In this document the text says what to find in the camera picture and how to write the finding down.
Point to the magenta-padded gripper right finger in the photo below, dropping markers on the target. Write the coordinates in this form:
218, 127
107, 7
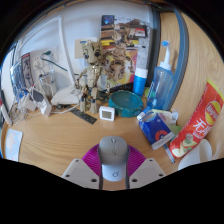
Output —
146, 172

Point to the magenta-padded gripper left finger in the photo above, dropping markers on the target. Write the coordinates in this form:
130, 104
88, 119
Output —
81, 173

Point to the grey computer mouse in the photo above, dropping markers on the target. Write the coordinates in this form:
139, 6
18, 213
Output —
113, 155

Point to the pastel printed mouse pad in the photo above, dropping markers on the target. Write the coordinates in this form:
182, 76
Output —
13, 145

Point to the blue pen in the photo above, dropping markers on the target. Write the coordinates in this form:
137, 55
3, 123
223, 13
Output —
169, 154

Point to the blue tissue pack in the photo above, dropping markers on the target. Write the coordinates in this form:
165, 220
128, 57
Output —
156, 131

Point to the small white square clock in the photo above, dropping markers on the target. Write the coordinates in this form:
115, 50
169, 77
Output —
107, 114

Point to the red chips can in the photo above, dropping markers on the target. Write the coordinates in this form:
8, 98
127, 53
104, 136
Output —
200, 120

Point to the white desk lamp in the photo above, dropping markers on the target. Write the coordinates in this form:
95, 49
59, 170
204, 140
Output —
66, 96

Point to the white charger block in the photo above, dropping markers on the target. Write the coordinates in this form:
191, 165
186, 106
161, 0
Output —
43, 104

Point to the blue spray bottle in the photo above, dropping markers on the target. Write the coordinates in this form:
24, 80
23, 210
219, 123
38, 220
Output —
161, 86

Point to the blue model kit box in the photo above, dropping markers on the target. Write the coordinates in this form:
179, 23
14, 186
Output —
26, 71

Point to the colourful comic print box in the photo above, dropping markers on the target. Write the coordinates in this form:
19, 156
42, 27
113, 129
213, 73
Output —
128, 36

